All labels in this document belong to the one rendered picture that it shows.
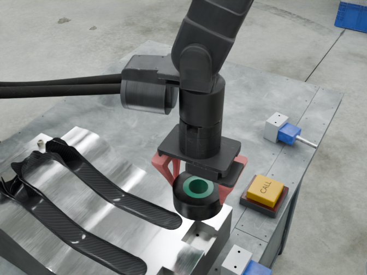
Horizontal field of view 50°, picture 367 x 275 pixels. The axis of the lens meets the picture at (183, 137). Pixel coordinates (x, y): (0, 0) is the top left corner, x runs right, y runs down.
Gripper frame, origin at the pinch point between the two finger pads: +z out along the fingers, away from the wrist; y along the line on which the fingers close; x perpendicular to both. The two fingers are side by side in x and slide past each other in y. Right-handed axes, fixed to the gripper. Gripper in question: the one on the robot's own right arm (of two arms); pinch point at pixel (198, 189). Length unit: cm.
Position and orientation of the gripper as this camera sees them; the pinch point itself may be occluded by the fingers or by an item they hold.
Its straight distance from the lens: 61.2
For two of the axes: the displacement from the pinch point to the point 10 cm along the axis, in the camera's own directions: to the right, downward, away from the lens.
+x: -4.4, 5.8, -6.8
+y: -9.0, -2.8, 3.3
